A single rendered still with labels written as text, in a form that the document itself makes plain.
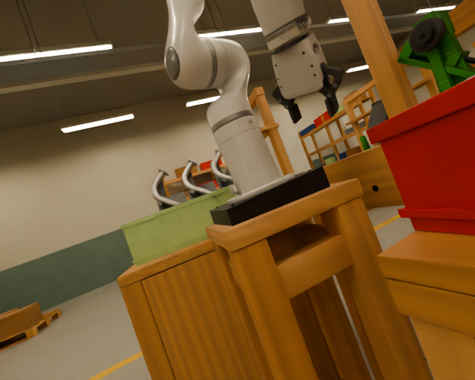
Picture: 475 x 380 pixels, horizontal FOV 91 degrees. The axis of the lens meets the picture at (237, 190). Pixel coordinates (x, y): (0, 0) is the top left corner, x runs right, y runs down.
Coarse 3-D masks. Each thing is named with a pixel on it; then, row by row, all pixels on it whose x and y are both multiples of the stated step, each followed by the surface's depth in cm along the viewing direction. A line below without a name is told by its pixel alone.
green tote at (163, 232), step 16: (224, 192) 94; (176, 208) 92; (192, 208) 93; (208, 208) 93; (128, 224) 90; (144, 224) 91; (160, 224) 92; (176, 224) 92; (192, 224) 93; (208, 224) 93; (128, 240) 90; (144, 240) 91; (160, 240) 91; (176, 240) 92; (192, 240) 92; (144, 256) 90; (160, 256) 91
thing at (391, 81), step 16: (352, 0) 106; (368, 0) 103; (352, 16) 108; (368, 16) 103; (368, 32) 105; (384, 32) 103; (368, 48) 107; (384, 48) 102; (368, 64) 109; (384, 64) 103; (400, 64) 104; (384, 80) 105; (400, 80) 102; (384, 96) 107; (400, 96) 101; (400, 112) 103
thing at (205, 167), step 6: (204, 162) 675; (210, 162) 675; (180, 168) 655; (192, 168) 662; (204, 168) 673; (210, 168) 667; (180, 174) 653; (192, 174) 649; (198, 174) 654; (174, 180) 633; (180, 180) 683; (216, 186) 672; (168, 192) 627; (186, 192) 649
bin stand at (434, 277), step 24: (408, 240) 23; (432, 240) 21; (456, 240) 20; (384, 264) 22; (408, 264) 20; (432, 264) 18; (456, 264) 17; (408, 288) 21; (432, 288) 19; (456, 288) 17; (408, 312) 21; (432, 312) 19; (456, 312) 18; (432, 336) 21; (456, 336) 19; (432, 360) 21; (456, 360) 19
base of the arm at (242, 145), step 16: (224, 128) 57; (240, 128) 56; (256, 128) 58; (224, 144) 58; (240, 144) 56; (256, 144) 57; (224, 160) 61; (240, 160) 56; (256, 160) 56; (272, 160) 59; (240, 176) 57; (256, 176) 56; (272, 176) 57; (288, 176) 55; (240, 192) 59; (256, 192) 53
